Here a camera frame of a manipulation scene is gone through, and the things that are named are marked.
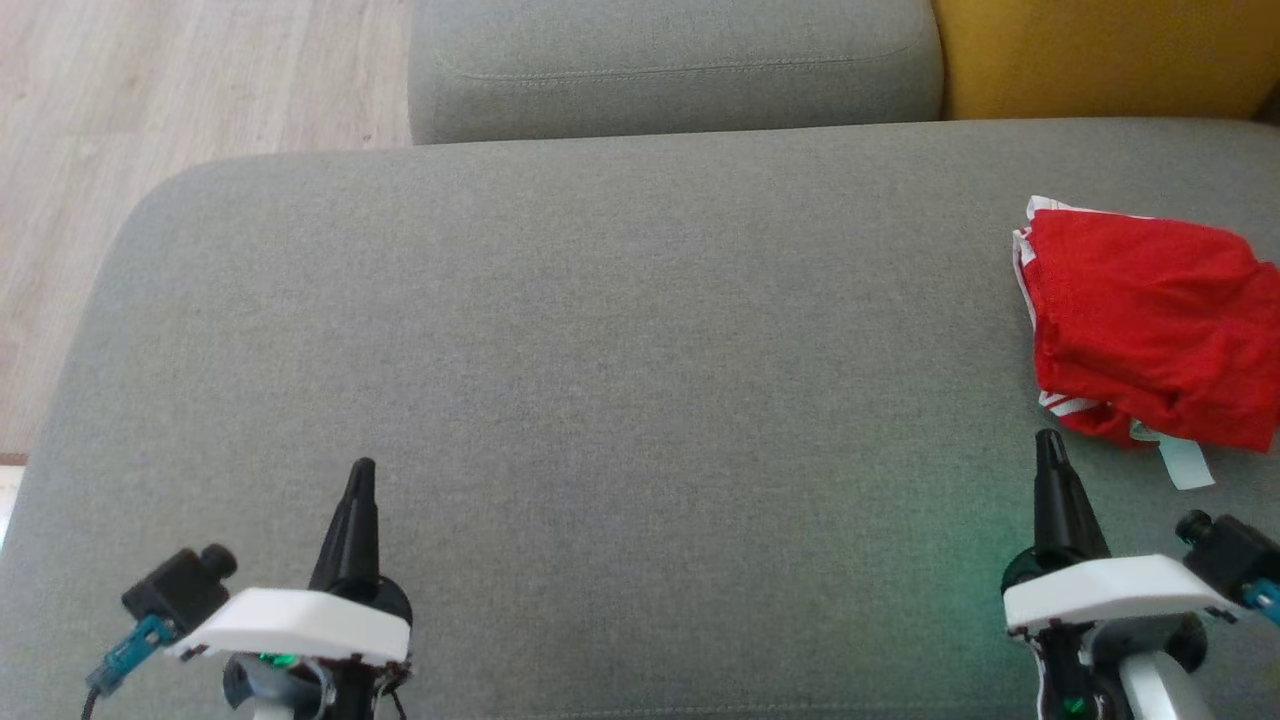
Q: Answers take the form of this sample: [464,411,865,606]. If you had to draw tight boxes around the grey sofa seat cushion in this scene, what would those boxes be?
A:
[0,118,1280,720]

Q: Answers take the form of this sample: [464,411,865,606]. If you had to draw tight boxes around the teal right camera connector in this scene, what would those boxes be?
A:
[1242,578,1280,627]

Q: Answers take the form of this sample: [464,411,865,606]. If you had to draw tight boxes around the yellow sofa cushion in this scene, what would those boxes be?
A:
[932,0,1280,121]

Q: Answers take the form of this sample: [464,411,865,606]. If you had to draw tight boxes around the red jersey white trim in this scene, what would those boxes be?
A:
[1012,196,1217,491]

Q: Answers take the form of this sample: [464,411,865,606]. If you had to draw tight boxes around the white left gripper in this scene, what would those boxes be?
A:
[165,458,413,720]

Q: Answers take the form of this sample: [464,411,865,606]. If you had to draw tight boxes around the teal camera connector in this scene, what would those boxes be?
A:
[85,612,176,698]
[1242,578,1280,627]

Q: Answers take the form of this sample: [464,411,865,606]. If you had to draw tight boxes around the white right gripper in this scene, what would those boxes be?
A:
[1000,430,1251,720]

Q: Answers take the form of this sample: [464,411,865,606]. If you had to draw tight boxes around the grey sofa back cushion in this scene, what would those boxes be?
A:
[408,0,945,146]

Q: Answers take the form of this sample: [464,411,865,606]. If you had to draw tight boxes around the red shorts white stripe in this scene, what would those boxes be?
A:
[1025,208,1280,453]

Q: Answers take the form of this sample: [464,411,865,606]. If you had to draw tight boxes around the teal left camera connector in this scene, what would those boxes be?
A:
[85,612,176,698]

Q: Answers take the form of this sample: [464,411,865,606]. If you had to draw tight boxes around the white brown-edged basket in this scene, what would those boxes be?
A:
[0,452,29,546]

